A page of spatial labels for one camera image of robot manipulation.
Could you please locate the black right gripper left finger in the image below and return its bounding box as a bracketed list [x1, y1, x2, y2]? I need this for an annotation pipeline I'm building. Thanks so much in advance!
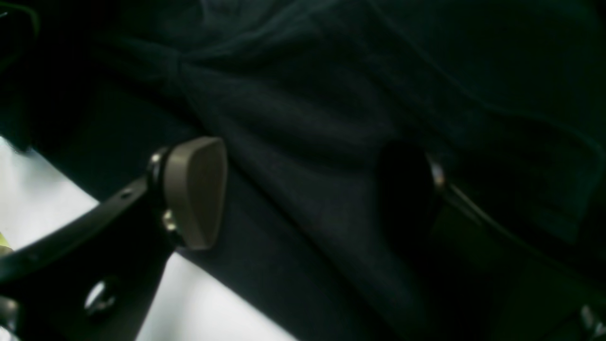
[0, 136, 228, 341]

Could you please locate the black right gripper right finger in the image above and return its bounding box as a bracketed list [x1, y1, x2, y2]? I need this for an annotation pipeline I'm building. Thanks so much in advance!
[376, 142, 605, 341]

